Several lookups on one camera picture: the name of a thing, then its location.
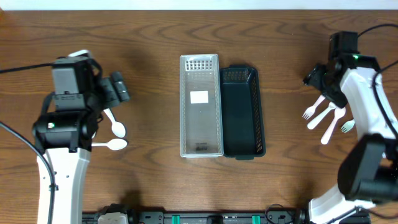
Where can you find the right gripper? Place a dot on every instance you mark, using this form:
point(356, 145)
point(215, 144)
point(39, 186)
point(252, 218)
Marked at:
point(313, 78)

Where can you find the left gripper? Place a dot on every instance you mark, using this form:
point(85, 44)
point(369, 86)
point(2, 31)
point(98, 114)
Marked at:
point(109, 99)

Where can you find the white fork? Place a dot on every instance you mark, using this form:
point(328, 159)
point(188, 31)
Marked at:
point(315, 121)
point(311, 110)
point(347, 126)

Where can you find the white spoon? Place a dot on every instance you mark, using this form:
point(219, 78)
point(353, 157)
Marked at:
point(338, 113)

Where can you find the white spoon bowl down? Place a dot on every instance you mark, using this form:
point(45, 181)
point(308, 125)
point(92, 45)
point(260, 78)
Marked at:
point(117, 127)

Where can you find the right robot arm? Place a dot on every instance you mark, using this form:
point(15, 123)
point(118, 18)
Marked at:
point(368, 175)

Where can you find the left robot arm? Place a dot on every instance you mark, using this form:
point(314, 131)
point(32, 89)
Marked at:
point(64, 131)

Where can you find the white spoon lying sideways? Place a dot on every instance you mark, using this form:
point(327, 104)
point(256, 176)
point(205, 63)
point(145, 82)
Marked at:
point(114, 144)

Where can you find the clear plastic basket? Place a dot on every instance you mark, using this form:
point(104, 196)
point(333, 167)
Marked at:
point(201, 129)

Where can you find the black plastic basket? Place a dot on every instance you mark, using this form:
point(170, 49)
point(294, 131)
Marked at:
point(243, 126)

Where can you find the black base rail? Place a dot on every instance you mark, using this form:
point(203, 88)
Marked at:
point(117, 213)

